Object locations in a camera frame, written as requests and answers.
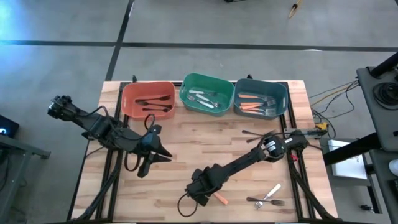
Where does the orange plastic bin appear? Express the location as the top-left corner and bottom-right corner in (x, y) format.
(120, 80), (177, 121)

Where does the yellow stick object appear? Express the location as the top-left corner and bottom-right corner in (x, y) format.
(288, 0), (304, 19)

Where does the white round object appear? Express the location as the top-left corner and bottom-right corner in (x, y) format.
(388, 158), (398, 177)

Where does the black slanted beam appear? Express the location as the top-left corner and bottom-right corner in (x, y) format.
(322, 132), (384, 166)

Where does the green plastic bin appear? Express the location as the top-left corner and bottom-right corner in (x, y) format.
(179, 72), (236, 118)

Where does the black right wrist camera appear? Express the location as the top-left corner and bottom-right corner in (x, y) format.
(190, 169), (205, 184)

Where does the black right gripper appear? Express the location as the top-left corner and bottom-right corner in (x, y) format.
(185, 167), (225, 207)

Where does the black coiled cable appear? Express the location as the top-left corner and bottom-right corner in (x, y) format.
(372, 81), (398, 110)

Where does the white box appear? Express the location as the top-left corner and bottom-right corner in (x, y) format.
(328, 139), (368, 180)

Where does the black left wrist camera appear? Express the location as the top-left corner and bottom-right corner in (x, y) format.
(146, 125), (162, 146)

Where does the black pole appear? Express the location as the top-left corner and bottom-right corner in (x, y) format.
(369, 51), (398, 78)

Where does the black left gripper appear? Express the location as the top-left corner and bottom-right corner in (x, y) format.
(132, 136), (174, 179)

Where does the grey desk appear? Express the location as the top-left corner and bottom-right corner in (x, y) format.
(356, 66), (398, 152)

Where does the blue-grey plastic bin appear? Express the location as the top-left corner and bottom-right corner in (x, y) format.
(233, 77), (289, 121)

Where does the loose cable bundle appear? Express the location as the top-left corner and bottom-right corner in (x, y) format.
(310, 79), (360, 131)

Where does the grey metal table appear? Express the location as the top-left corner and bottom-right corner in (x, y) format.
(0, 133), (51, 223)

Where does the black device with blue light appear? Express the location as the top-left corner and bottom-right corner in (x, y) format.
(0, 114), (20, 139)

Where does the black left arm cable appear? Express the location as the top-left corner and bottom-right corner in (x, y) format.
(79, 105), (156, 172)

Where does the black aluminium rig frame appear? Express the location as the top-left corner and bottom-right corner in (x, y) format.
(66, 74), (340, 223)

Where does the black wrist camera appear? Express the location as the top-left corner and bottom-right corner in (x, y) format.
(146, 125), (162, 146)
(190, 169), (205, 184)

